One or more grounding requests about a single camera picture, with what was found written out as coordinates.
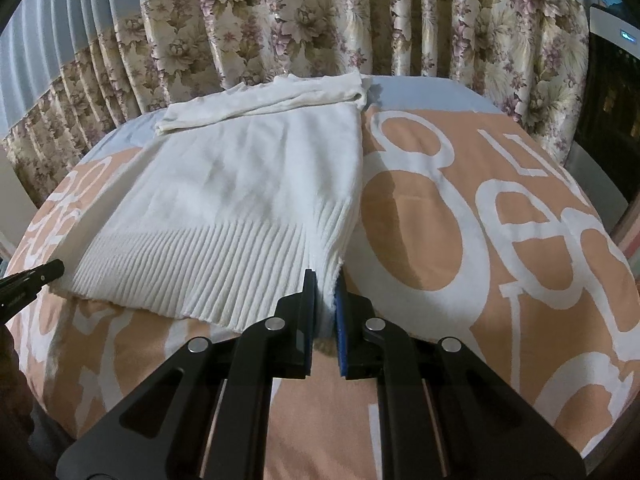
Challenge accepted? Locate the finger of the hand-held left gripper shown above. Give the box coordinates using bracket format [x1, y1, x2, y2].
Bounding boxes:
[0, 259, 65, 320]

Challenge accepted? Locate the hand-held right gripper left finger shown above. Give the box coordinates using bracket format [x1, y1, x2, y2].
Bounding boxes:
[55, 268, 318, 480]

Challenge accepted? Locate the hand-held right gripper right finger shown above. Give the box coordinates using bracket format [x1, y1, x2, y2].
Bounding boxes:
[335, 277, 587, 480]

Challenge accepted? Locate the white knit sweater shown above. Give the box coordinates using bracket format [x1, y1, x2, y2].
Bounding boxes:
[50, 71, 378, 333]

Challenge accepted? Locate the orange printed blanket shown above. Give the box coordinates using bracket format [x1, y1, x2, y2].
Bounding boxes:
[7, 74, 638, 466]

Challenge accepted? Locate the blue floral curtain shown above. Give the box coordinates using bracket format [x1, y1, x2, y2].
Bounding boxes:
[0, 0, 601, 208]

